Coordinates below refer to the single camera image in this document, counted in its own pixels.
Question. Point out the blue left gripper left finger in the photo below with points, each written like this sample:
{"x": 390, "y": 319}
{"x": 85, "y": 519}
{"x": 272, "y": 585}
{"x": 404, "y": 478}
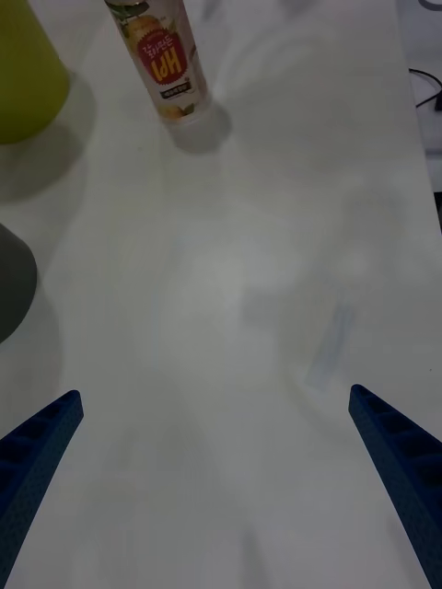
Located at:
{"x": 34, "y": 460}

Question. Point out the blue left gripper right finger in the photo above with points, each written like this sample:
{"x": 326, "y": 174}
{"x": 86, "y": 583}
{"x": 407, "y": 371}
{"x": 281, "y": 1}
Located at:
{"x": 405, "y": 465}

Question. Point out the clear bottle with red label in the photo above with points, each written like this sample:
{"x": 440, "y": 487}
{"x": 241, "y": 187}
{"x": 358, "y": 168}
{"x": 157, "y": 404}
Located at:
{"x": 166, "y": 64}

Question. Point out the grey plastic bin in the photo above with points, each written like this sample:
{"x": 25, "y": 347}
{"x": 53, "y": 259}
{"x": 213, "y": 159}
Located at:
{"x": 14, "y": 285}

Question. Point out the yellow-green plastic bin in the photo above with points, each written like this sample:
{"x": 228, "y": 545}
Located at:
{"x": 25, "y": 69}

